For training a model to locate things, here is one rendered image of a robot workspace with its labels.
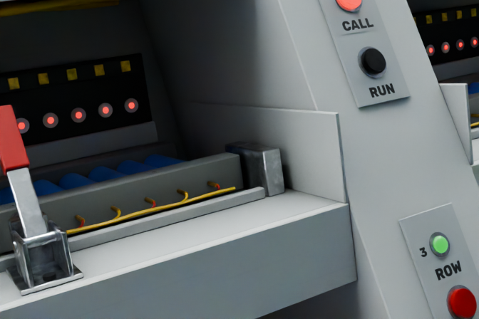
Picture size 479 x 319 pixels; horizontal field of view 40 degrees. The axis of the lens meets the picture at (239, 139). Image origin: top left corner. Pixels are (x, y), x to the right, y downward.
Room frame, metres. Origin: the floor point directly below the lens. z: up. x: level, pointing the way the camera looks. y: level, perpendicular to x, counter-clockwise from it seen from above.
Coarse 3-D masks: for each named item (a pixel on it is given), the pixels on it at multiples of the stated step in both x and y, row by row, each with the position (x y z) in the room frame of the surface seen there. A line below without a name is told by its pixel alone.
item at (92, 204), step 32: (192, 160) 0.40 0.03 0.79; (224, 160) 0.40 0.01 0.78; (64, 192) 0.36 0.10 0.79; (96, 192) 0.36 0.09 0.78; (128, 192) 0.37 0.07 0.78; (160, 192) 0.38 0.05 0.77; (192, 192) 0.39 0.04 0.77; (224, 192) 0.38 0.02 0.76; (0, 224) 0.34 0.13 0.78; (64, 224) 0.35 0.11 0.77; (96, 224) 0.35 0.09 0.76
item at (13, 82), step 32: (64, 64) 0.45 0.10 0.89; (96, 64) 0.46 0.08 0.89; (128, 64) 0.47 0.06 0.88; (0, 96) 0.43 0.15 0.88; (32, 96) 0.44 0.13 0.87; (64, 96) 0.45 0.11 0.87; (96, 96) 0.46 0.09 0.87; (128, 96) 0.48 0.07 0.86; (32, 128) 0.45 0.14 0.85; (64, 128) 0.46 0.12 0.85; (96, 128) 0.47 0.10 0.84
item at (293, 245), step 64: (128, 128) 0.48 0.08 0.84; (192, 128) 0.50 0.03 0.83; (256, 128) 0.42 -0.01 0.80; (320, 128) 0.35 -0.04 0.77; (320, 192) 0.37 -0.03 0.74; (0, 256) 0.34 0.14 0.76; (128, 256) 0.32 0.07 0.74; (192, 256) 0.31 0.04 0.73; (256, 256) 0.33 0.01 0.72; (320, 256) 0.35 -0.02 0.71
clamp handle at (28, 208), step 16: (0, 112) 0.31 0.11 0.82; (0, 128) 0.30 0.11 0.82; (16, 128) 0.31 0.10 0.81; (0, 144) 0.30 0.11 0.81; (16, 144) 0.31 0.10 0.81; (0, 160) 0.30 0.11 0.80; (16, 160) 0.30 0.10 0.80; (16, 176) 0.30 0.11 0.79; (16, 192) 0.30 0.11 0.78; (32, 192) 0.30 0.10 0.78; (16, 208) 0.30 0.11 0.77; (32, 208) 0.30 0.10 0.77; (32, 224) 0.30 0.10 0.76
